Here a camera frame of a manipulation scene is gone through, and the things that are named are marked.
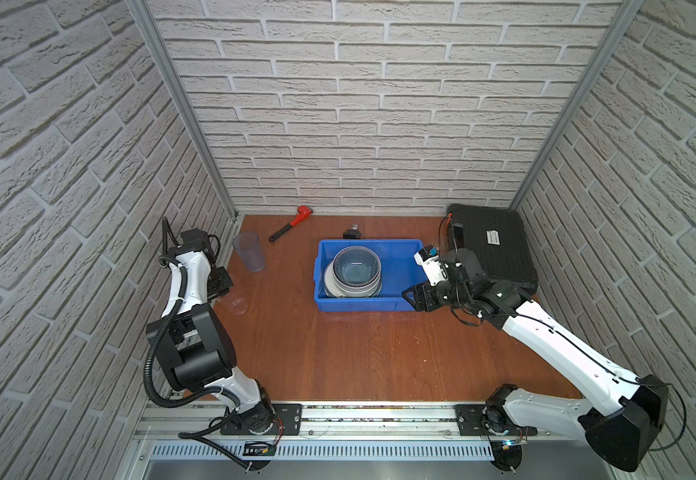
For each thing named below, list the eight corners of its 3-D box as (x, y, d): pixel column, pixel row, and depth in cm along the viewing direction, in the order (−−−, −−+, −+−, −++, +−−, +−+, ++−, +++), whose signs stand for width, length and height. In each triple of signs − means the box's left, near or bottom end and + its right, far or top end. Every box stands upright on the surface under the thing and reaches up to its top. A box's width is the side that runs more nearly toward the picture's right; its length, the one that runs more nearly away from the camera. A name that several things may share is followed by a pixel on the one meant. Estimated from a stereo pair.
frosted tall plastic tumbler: (252, 276, 104) (245, 261, 96) (235, 249, 111) (227, 233, 104) (272, 265, 107) (266, 249, 100) (254, 239, 114) (247, 223, 107)
